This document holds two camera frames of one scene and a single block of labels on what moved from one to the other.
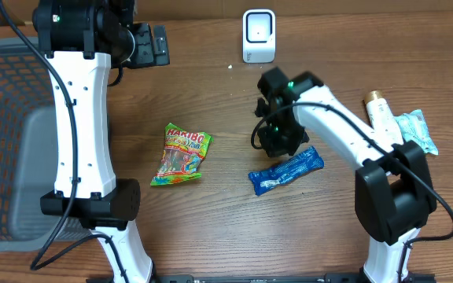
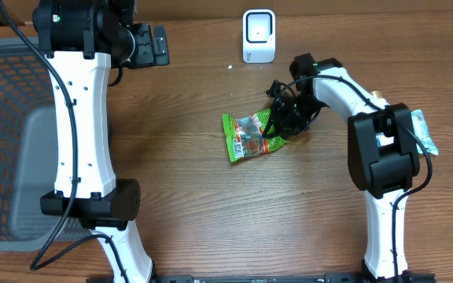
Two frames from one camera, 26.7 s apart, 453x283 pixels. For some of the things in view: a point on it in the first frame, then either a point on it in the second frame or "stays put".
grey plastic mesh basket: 16,149 stays put
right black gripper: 277,148 to 279,119
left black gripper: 149,57 stays put
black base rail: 266,278 stays put
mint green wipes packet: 414,126 stays put
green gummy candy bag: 183,153 to 244,137
